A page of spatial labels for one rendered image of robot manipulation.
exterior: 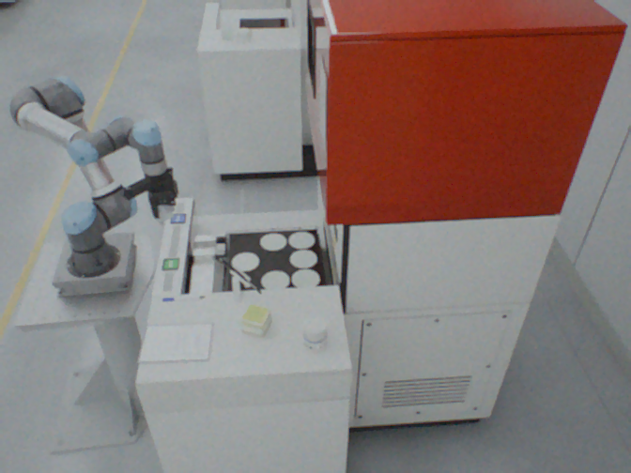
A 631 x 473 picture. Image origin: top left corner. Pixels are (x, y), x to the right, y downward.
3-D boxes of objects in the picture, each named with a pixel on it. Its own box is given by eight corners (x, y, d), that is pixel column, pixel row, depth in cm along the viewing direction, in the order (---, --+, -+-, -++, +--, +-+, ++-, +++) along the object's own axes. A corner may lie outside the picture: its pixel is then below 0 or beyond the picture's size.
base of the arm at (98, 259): (66, 274, 205) (57, 253, 199) (80, 247, 217) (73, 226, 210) (108, 274, 205) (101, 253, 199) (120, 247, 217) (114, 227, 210)
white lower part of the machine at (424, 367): (440, 297, 321) (466, 176, 269) (487, 428, 259) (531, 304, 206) (316, 304, 316) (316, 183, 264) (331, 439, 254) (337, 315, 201)
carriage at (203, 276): (217, 244, 225) (216, 238, 223) (211, 312, 197) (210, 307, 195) (196, 245, 224) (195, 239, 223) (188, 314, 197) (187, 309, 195)
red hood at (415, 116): (482, 98, 242) (515, -57, 203) (561, 214, 180) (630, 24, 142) (305, 104, 236) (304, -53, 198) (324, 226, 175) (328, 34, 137)
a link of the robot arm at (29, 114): (-13, 95, 180) (76, 142, 156) (20, 83, 187) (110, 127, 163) (0, 128, 188) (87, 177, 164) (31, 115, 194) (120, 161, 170)
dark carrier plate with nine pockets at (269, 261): (316, 230, 226) (316, 228, 225) (325, 291, 199) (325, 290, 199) (229, 234, 223) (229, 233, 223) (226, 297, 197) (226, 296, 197)
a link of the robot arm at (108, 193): (98, 232, 211) (19, 89, 190) (130, 213, 220) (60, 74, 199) (113, 233, 202) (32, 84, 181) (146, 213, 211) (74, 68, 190)
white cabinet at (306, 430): (320, 332, 301) (321, 210, 249) (342, 519, 228) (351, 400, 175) (198, 340, 297) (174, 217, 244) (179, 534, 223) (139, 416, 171)
